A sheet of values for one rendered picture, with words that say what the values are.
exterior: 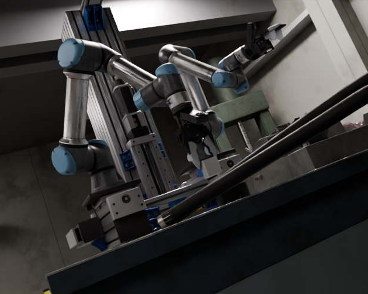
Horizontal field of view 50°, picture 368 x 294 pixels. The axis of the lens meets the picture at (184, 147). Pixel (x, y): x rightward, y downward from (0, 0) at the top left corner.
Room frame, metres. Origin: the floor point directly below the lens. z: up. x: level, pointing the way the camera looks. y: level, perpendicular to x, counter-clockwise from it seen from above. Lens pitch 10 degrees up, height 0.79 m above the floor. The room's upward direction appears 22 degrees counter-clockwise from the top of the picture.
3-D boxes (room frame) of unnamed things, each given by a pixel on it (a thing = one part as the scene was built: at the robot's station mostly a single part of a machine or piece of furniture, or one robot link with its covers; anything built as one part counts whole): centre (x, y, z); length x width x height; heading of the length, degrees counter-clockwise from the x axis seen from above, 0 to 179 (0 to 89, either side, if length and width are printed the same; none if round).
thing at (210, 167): (1.29, -0.03, 0.93); 0.13 x 0.05 x 0.05; 24
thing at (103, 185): (1.69, 0.37, 1.09); 0.15 x 0.15 x 0.10
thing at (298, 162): (1.23, -0.29, 0.87); 0.50 x 0.26 x 0.14; 24
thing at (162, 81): (1.27, -0.04, 1.25); 0.09 x 0.08 x 0.11; 57
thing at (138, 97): (1.33, 0.04, 1.25); 0.11 x 0.11 x 0.08; 57
